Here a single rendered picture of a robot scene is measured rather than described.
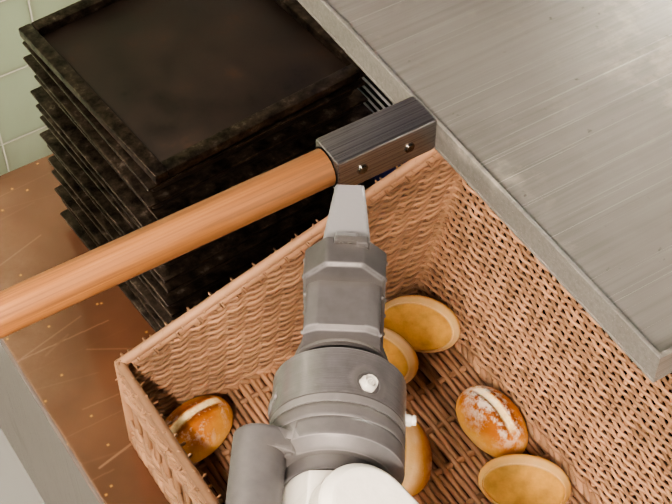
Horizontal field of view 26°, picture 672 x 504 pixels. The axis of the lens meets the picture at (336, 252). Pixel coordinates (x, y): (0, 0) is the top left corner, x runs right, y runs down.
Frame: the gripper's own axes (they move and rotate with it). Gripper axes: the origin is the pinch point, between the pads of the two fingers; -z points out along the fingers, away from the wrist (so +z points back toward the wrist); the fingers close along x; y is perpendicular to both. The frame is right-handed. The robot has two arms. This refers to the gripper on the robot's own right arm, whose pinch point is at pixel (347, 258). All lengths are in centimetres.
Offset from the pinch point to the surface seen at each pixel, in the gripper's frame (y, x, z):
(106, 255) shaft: -16.8, -1.0, 1.4
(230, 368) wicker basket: -14, 57, -31
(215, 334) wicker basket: -16, 50, -30
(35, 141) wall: -60, 107, -115
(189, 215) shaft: -11.4, -1.1, -2.5
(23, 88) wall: -60, 94, -115
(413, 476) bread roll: 7, 56, -17
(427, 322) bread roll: 8, 56, -38
